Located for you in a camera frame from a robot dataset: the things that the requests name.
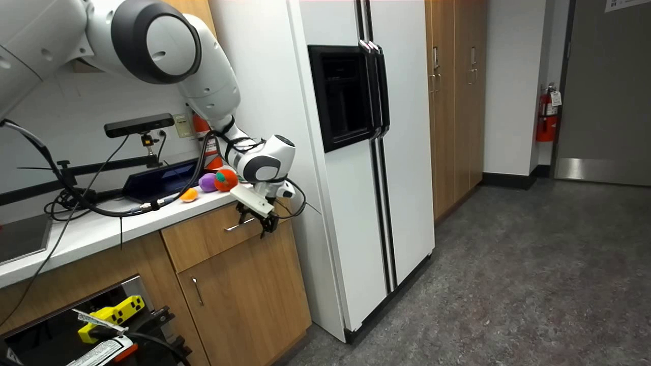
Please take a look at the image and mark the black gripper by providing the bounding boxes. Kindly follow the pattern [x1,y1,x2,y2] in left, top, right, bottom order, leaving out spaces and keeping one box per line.
[236,204,283,239]

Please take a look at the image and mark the wooden drawer with metal handle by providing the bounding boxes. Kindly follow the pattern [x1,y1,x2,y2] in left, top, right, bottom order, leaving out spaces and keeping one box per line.
[159,200,295,275]

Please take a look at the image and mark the open wooden base cabinet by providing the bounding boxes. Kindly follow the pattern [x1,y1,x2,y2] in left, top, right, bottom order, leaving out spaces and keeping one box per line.
[0,229,211,366]

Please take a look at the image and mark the orange red toy ball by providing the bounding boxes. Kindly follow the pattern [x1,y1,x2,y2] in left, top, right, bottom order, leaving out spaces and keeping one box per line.
[211,165,240,194]

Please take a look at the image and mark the purple toy ball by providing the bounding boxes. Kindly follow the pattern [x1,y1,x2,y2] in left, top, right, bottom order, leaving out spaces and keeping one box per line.
[196,171,220,194]

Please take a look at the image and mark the wooden cabinet door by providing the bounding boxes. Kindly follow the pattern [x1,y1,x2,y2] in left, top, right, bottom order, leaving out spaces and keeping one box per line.
[176,221,313,366]

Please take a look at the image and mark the black electronic box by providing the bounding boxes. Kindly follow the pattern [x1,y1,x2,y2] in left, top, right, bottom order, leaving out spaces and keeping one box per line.
[120,159,210,204]

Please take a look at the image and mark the orange traffic cone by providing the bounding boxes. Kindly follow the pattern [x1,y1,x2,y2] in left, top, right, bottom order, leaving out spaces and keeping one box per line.
[191,111,227,172]

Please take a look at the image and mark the white side-by-side refrigerator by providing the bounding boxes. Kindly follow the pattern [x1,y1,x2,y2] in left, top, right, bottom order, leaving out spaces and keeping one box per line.
[210,0,437,344]

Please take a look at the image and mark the black fridge dispenser panel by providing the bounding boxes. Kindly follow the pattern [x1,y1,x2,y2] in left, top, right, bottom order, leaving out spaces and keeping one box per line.
[306,42,383,155]

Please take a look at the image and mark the yellow black tool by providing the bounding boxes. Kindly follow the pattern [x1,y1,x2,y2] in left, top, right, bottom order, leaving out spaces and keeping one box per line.
[74,293,148,346]

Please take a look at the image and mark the white red tool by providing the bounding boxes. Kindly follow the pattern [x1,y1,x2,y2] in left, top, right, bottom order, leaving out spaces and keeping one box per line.
[66,334,139,366]

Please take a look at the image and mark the tall wooden pantry cabinets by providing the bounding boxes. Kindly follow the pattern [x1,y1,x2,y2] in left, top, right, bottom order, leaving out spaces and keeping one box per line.
[424,0,490,221]

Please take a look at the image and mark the steel sink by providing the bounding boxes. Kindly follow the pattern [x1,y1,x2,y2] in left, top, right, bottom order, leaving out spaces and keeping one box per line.
[0,214,55,264]

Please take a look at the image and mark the black baseboard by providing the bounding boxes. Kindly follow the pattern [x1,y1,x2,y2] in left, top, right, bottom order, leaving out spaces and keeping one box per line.
[482,165,554,192]

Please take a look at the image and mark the red fire extinguisher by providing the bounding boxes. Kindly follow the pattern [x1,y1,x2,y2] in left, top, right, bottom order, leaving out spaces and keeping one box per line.
[534,81,566,144]

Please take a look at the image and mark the grey door with kick plate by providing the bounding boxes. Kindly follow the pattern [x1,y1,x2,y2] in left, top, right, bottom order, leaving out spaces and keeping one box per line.
[550,0,651,189]

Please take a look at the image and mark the black robot cable hose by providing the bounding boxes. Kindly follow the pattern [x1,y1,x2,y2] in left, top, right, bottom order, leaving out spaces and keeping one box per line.
[87,130,220,220]

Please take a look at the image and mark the white wall outlet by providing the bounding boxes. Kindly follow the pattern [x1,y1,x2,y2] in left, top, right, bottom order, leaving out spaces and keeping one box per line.
[170,109,195,141]

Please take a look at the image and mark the black stereo camera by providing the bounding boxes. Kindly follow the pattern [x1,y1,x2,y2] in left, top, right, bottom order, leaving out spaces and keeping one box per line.
[102,111,176,141]

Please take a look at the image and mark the black camera mounting rod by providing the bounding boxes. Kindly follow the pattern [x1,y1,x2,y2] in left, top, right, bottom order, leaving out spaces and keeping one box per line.
[0,144,169,209]

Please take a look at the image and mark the thick black cable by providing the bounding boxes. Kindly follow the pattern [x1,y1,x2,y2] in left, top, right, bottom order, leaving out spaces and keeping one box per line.
[0,116,68,195]

